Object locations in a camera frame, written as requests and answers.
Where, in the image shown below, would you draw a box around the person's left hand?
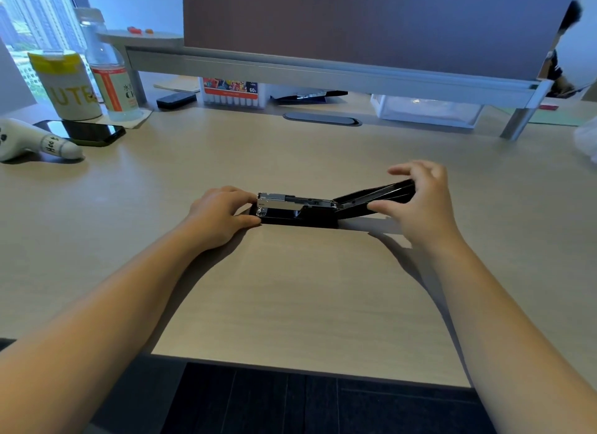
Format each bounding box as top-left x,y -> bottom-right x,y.
186,185 -> 262,253

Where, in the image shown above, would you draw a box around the person's right hand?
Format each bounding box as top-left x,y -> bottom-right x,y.
367,159 -> 461,249

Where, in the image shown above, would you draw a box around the black stapler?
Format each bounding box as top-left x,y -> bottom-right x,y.
249,178 -> 417,230

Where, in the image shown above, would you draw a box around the person's right forearm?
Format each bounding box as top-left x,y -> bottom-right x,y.
419,234 -> 597,434

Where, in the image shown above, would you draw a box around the person's left forearm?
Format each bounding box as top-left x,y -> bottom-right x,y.
0,223 -> 211,434

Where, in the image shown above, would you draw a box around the clear plastic storage box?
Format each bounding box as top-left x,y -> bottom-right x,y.
370,93 -> 485,130

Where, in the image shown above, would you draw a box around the small black box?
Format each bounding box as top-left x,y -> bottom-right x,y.
155,91 -> 198,111

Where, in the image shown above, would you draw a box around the red and white marker box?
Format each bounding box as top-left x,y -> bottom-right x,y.
199,76 -> 269,110

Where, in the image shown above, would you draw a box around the beige paper sheet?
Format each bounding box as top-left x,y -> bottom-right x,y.
153,76 -> 202,95

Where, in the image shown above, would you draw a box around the black pens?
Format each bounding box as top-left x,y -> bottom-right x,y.
270,89 -> 349,106

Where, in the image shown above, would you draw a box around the black smartphone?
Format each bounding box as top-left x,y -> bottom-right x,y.
33,119 -> 127,148

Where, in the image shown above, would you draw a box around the green paper sheet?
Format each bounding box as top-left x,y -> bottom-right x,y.
494,103 -> 589,128

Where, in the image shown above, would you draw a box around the clear plastic water bottle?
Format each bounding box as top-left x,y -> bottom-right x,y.
74,7 -> 144,122

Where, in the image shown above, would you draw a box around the white plastic bag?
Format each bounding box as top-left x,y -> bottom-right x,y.
572,116 -> 597,165

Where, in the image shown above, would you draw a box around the round white shelf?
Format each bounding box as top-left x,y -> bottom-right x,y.
96,29 -> 185,50

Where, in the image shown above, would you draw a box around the brown partition panel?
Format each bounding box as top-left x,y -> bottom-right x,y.
181,0 -> 580,83

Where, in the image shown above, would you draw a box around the white cup with yellow lid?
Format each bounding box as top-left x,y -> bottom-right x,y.
27,50 -> 104,122

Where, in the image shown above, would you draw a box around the white handheld controller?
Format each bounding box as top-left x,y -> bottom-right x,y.
0,117 -> 85,164

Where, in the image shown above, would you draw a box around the window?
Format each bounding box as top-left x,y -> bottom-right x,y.
0,0 -> 90,99

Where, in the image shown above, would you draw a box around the black oval cable grommet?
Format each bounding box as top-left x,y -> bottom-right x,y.
282,111 -> 363,127

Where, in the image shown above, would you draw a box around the grey shelf post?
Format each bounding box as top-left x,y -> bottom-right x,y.
125,67 -> 150,109

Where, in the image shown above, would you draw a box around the grey metal partition frame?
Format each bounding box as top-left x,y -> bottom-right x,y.
124,45 -> 554,142

